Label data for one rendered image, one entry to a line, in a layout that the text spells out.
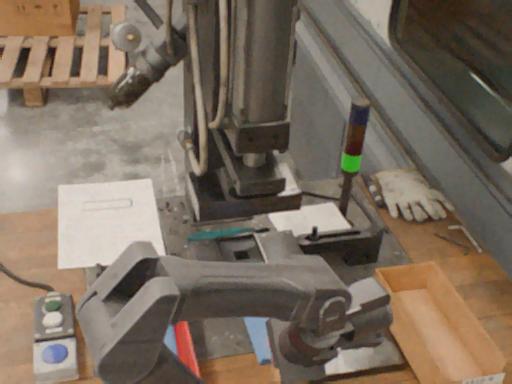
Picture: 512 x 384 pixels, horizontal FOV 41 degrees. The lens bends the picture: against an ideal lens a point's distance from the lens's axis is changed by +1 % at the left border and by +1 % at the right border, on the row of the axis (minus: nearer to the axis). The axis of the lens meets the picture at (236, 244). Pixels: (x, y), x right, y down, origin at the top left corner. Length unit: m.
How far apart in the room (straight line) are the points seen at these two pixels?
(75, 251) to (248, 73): 0.57
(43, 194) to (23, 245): 1.78
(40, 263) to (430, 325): 0.76
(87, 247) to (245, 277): 0.72
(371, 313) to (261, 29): 0.42
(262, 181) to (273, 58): 0.20
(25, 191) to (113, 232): 1.83
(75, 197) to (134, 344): 0.90
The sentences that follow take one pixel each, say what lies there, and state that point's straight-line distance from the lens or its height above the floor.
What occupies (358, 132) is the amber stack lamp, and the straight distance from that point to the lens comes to 1.35.
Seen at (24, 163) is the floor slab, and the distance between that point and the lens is 3.46.
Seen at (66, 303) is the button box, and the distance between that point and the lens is 1.25.
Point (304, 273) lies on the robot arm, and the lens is 0.79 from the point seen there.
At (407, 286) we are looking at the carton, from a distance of 1.34.
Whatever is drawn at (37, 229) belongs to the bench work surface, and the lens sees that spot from 1.48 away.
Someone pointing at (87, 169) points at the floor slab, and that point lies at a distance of 3.36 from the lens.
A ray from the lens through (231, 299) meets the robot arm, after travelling 0.73.
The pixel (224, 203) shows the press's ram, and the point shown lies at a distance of 1.11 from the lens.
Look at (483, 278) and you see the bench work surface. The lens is 1.44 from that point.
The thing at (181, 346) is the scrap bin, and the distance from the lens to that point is 1.19.
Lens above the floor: 1.78
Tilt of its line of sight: 39 degrees down
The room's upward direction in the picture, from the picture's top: 3 degrees clockwise
